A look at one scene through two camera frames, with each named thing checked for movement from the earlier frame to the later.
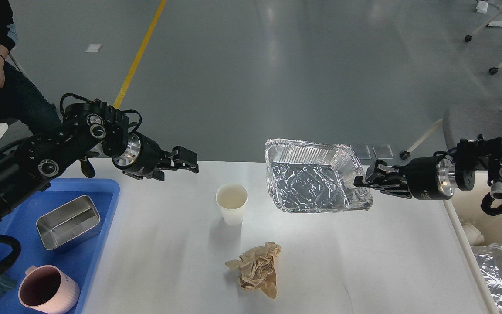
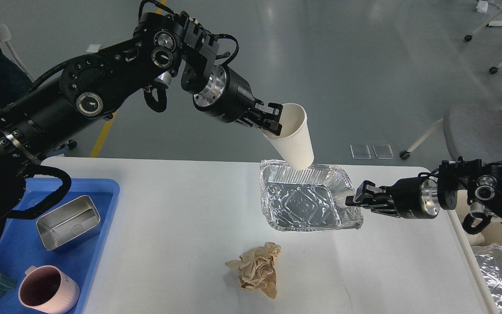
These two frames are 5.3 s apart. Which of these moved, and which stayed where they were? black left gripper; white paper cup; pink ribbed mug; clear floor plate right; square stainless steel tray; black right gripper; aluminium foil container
Moved: white paper cup; black left gripper; black right gripper; aluminium foil container
Stayed: clear floor plate right; pink ribbed mug; square stainless steel tray
